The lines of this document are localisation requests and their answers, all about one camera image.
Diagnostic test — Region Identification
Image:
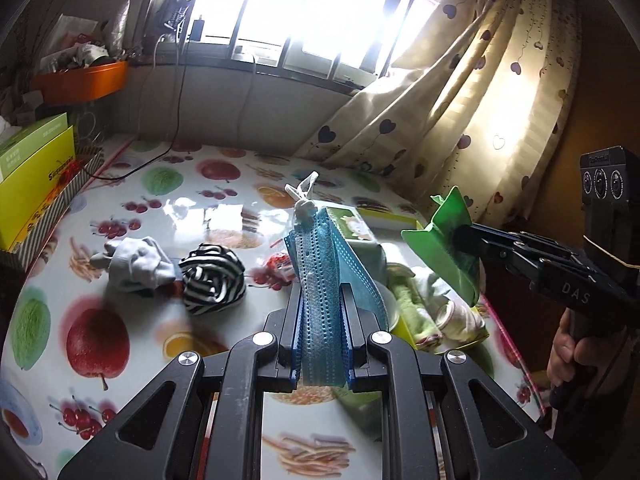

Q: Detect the person's right hand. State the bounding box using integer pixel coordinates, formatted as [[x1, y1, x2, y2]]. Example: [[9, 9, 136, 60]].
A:
[[546, 312, 598, 389]]

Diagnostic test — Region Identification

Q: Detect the light green tissue box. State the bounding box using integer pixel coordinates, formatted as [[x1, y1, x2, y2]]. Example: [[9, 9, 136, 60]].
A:
[[0, 112, 69, 183]]

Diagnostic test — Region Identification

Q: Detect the yellow-green shallow cardboard box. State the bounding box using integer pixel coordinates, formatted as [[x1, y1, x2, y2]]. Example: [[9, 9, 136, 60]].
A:
[[357, 207, 490, 352]]

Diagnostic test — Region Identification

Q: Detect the black electronic device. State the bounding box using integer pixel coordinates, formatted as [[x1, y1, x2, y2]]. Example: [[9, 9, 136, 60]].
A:
[[162, 0, 193, 31]]

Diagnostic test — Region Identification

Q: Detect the orange plastic basket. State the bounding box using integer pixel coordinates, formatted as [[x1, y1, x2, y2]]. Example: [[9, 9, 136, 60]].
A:
[[31, 60, 130, 106]]

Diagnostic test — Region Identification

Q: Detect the blue face mask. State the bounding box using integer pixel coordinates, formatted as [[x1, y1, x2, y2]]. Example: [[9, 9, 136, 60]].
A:
[[284, 172, 390, 388]]

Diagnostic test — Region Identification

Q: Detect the grey white sock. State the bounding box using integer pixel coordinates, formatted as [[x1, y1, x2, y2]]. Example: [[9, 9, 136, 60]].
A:
[[90, 236, 177, 297]]

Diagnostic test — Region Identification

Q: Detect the black white striped box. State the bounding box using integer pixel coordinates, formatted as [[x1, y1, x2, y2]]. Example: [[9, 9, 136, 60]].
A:
[[0, 147, 104, 273]]

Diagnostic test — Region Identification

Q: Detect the yellow cardboard box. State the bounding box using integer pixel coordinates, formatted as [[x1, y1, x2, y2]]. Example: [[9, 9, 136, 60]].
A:
[[0, 126, 76, 251]]

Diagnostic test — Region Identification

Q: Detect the grey wet wipes pack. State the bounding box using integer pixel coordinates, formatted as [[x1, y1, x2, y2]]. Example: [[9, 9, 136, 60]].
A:
[[320, 205, 388, 281]]

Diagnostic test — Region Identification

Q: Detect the silver foil bag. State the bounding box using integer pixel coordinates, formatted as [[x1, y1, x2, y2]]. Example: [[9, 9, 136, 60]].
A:
[[107, 0, 131, 53]]

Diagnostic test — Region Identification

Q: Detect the green felt cloth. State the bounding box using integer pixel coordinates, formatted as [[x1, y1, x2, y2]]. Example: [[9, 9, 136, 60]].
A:
[[400, 186, 483, 306]]

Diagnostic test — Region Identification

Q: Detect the black cable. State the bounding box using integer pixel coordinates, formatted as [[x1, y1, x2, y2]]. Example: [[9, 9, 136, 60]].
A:
[[92, 35, 203, 183]]

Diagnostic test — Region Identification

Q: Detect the cream heart print curtain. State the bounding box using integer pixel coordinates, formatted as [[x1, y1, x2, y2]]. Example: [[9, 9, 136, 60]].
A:
[[295, 0, 586, 241]]

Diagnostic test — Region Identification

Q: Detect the green fuzzy sock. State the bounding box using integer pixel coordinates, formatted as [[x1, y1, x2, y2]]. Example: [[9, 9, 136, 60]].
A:
[[390, 265, 451, 348]]

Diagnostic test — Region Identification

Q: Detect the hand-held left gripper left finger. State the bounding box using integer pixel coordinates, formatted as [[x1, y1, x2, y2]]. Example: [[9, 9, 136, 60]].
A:
[[57, 294, 307, 480]]

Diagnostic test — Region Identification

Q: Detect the white plastic bag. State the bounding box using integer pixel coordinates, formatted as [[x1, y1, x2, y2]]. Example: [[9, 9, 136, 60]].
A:
[[40, 12, 101, 68]]

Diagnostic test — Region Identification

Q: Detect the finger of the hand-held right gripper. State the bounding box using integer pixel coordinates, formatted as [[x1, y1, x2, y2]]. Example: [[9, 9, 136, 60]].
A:
[[470, 223, 601, 264], [454, 232, 542, 284]]

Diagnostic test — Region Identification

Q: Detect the white fuzzy sock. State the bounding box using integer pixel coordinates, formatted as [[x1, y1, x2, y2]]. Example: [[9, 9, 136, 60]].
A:
[[415, 270, 487, 346]]

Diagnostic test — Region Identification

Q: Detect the window with metal bars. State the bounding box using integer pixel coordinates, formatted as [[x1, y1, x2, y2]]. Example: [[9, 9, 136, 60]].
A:
[[145, 0, 451, 86]]

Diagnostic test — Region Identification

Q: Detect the brown wooden wardrobe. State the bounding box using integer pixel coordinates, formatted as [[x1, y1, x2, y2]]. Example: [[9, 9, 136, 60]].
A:
[[545, 0, 640, 241]]

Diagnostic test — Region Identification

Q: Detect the fruit print tablecloth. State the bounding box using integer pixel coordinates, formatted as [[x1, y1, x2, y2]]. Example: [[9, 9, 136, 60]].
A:
[[0, 132, 546, 480]]

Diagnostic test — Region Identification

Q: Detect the black white striped sock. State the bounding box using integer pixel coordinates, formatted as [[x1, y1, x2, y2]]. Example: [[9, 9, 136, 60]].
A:
[[178, 243, 247, 317]]

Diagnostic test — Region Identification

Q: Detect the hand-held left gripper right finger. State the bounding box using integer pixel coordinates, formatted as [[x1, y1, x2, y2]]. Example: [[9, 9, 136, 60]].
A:
[[340, 282, 583, 480]]

